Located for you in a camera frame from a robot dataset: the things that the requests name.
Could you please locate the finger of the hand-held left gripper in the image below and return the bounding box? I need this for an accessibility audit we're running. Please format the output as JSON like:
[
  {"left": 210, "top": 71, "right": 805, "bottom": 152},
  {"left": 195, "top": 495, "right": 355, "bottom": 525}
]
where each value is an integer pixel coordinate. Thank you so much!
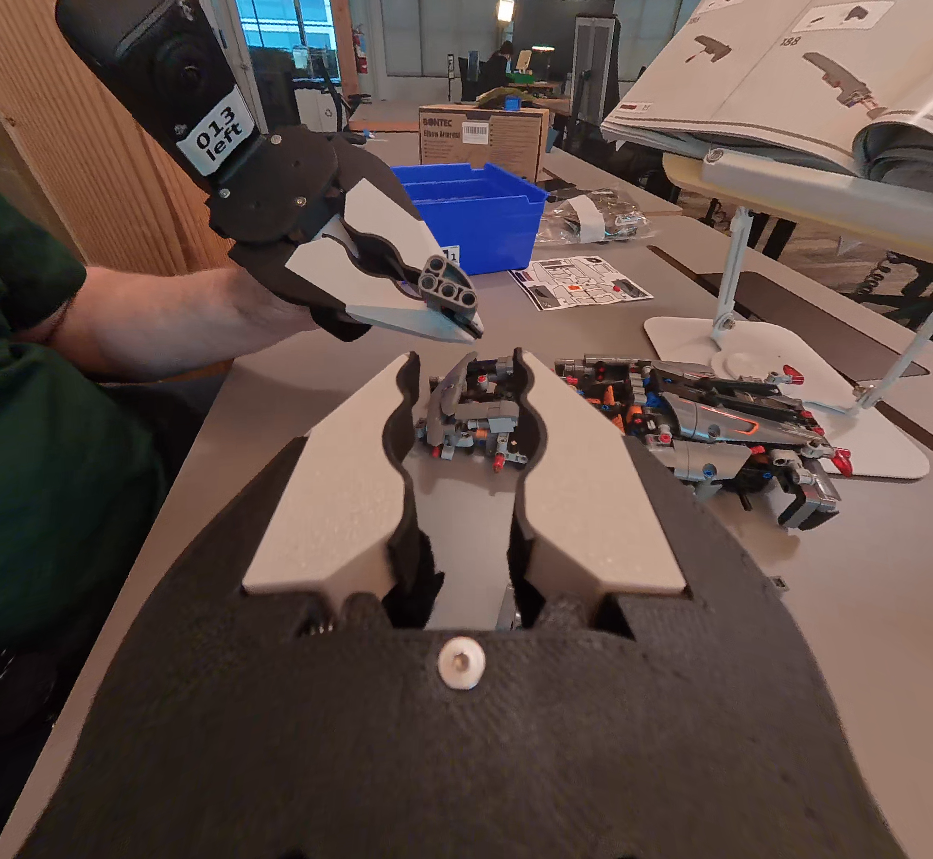
[
  {"left": 341, "top": 175, "right": 451, "bottom": 284},
  {"left": 284, "top": 235, "right": 485, "bottom": 345}
]

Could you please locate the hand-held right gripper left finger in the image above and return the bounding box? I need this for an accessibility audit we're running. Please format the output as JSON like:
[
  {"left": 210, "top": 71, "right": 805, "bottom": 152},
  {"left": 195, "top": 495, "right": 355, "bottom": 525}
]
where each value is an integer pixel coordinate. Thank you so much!
[{"left": 241, "top": 351, "right": 446, "bottom": 619}]

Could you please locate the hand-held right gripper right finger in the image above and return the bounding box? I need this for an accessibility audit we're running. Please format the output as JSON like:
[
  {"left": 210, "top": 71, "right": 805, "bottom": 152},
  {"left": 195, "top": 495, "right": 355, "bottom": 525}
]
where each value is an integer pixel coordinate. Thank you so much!
[{"left": 508, "top": 346, "right": 691, "bottom": 619}]

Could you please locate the grey lego wing piece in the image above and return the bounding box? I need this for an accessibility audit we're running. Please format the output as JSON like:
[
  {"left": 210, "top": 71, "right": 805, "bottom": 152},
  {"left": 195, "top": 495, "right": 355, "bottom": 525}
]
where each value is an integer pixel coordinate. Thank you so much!
[{"left": 394, "top": 254, "right": 482, "bottom": 324}]

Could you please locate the blue plastic parts bin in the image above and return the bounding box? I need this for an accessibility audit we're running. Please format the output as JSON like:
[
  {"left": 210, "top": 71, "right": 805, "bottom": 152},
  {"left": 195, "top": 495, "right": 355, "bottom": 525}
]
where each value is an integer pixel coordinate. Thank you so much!
[{"left": 391, "top": 161, "right": 549, "bottom": 277}]

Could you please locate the grey black lego spaceship model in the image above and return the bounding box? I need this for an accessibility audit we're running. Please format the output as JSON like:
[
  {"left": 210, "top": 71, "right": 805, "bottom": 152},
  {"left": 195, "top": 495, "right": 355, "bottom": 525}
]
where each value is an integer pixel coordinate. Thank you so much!
[{"left": 413, "top": 352, "right": 854, "bottom": 532}]

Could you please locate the person's left forearm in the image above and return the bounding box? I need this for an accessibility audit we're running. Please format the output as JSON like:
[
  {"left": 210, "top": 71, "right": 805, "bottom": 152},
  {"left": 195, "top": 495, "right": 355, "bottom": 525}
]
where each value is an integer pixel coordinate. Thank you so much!
[{"left": 29, "top": 264, "right": 318, "bottom": 379}]

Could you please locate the clear bag with lego parts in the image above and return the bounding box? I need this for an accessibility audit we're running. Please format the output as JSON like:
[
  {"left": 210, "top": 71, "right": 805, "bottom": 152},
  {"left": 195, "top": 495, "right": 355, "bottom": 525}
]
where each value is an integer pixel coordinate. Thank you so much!
[{"left": 536, "top": 188, "right": 650, "bottom": 245}]

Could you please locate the lego sticker sheet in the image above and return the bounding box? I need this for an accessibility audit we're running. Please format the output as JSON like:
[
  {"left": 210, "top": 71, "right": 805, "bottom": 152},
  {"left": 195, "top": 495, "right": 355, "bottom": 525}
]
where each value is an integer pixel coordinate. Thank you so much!
[{"left": 508, "top": 255, "right": 655, "bottom": 313}]

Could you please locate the white bin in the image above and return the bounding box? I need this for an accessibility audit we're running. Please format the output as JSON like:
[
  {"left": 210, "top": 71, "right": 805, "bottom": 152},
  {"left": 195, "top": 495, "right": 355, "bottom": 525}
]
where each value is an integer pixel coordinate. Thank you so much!
[{"left": 294, "top": 85, "right": 342, "bottom": 134}]

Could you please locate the cardboard box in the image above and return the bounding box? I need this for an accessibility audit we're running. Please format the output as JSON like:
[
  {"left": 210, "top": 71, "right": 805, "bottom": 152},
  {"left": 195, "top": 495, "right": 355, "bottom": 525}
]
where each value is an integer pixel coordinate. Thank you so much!
[{"left": 417, "top": 103, "right": 551, "bottom": 182}]

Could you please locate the silver book stand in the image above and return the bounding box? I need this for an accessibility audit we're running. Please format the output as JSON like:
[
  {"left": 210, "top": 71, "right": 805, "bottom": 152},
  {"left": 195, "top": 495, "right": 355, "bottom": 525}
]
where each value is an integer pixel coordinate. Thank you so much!
[{"left": 645, "top": 148, "right": 933, "bottom": 481}]

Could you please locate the grey metal cabinet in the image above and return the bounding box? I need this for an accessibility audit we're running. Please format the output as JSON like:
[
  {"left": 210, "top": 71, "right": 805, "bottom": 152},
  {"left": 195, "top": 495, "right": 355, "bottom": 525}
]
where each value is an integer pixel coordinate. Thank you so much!
[{"left": 569, "top": 13, "right": 621, "bottom": 127}]

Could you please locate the large black screen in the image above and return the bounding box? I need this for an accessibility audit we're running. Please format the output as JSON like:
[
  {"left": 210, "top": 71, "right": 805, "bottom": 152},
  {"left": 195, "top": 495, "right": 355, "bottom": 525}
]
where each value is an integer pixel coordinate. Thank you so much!
[{"left": 514, "top": 0, "right": 617, "bottom": 72}]

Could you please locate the wooden post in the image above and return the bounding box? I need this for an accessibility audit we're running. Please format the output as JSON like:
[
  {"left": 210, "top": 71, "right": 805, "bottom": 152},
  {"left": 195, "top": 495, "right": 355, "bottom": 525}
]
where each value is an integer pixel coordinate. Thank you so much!
[{"left": 0, "top": 0, "right": 234, "bottom": 277}]

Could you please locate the black coiled cable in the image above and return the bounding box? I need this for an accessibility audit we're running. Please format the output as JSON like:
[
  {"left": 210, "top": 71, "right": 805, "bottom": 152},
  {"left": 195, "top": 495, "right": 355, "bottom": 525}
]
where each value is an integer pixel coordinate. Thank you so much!
[{"left": 851, "top": 250, "right": 916, "bottom": 302}]

